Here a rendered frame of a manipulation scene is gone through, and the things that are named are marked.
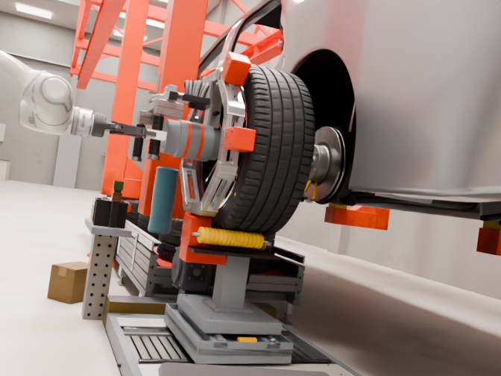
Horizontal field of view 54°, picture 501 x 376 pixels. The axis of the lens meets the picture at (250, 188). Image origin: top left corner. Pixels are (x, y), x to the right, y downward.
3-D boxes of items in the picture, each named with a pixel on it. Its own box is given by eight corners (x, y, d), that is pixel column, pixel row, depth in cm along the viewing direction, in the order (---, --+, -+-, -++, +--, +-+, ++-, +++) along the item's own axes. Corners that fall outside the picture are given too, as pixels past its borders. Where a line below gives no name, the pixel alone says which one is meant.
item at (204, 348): (290, 366, 178) (294, 339, 178) (195, 366, 164) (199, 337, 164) (240, 325, 224) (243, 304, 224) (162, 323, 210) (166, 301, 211)
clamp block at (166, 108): (183, 118, 165) (185, 102, 165) (156, 113, 161) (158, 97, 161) (179, 119, 169) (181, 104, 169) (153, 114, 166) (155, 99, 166)
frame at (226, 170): (230, 221, 164) (253, 61, 165) (212, 219, 162) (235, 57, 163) (188, 209, 215) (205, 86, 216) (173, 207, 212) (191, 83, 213)
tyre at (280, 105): (339, 135, 157) (285, 46, 206) (273, 121, 148) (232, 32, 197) (265, 271, 194) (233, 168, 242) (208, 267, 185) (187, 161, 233)
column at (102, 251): (104, 320, 231) (117, 231, 232) (82, 319, 227) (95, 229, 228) (102, 314, 241) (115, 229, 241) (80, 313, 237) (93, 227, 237)
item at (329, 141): (330, 214, 200) (355, 139, 190) (314, 212, 197) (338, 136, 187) (299, 186, 228) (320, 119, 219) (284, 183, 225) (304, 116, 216)
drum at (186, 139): (220, 163, 183) (225, 125, 184) (164, 154, 175) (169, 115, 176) (209, 163, 196) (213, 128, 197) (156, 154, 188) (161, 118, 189)
